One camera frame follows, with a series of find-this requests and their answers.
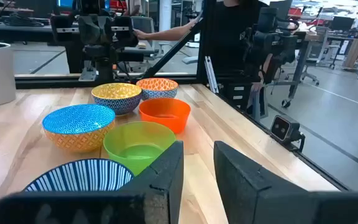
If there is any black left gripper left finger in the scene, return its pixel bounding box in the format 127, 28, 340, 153
0, 140, 185, 224

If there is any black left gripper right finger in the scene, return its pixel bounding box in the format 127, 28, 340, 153
213, 140, 358, 224

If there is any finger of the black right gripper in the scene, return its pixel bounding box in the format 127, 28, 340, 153
78, 16, 96, 46
95, 16, 113, 46

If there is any green plastic bowl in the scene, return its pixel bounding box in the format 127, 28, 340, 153
103, 121, 177, 177

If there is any orange plastic bowl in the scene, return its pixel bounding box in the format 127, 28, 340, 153
138, 98, 191, 134

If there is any yellow-inside blue diamond-pattern bowl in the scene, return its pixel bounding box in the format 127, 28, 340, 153
91, 82, 143, 116

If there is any orange-inside blue-outside patterned bowl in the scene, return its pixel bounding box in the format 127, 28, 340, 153
135, 77, 180, 101

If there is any blue-white striped ceramic bowl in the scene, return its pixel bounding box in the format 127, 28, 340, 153
22, 158, 135, 192

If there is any blue-inside orange-outside patterned bowl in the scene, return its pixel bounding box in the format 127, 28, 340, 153
41, 103, 116, 153

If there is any person's forearm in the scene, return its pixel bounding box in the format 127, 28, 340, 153
146, 19, 200, 42

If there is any person's hand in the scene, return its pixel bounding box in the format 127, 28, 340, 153
133, 28, 149, 40

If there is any grey office chair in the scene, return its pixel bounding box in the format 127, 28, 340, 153
131, 16, 164, 60

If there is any black drawer unit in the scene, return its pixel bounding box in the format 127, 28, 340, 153
221, 81, 255, 110

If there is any silver aluminium extrusion piece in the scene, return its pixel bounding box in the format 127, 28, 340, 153
204, 55, 219, 94

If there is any person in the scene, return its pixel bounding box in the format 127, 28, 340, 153
209, 0, 272, 122

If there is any black-legged wheeled work table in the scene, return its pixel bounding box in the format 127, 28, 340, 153
272, 30, 332, 110

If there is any black computer monitor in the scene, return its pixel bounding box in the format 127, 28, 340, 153
330, 16, 356, 32

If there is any black aluminium table frame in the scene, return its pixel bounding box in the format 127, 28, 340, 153
14, 0, 351, 191

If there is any small black stereo camera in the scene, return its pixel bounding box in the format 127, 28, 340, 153
269, 114, 306, 152

